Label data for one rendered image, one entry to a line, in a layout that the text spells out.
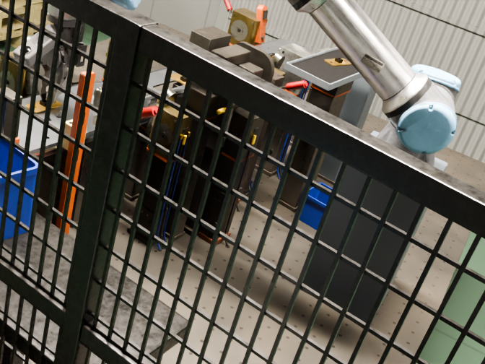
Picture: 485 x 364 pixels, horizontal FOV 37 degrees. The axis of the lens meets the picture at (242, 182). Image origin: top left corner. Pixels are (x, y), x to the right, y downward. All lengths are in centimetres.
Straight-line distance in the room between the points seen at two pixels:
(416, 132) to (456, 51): 271
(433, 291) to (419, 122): 72
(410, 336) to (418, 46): 259
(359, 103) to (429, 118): 82
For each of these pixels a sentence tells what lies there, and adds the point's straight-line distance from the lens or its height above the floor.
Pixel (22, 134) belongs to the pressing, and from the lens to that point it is 162.
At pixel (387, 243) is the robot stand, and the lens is 172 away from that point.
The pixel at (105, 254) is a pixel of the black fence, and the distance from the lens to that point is 87.
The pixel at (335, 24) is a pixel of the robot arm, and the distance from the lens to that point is 146.
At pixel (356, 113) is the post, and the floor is 96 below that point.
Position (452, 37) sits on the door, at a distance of 418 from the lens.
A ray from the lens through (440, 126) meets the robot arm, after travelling 149.
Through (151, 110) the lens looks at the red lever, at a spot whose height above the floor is 115.
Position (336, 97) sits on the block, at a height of 108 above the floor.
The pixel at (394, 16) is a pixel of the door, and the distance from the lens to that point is 423.
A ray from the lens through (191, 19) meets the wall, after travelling 479.
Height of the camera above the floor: 179
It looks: 29 degrees down
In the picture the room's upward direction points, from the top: 17 degrees clockwise
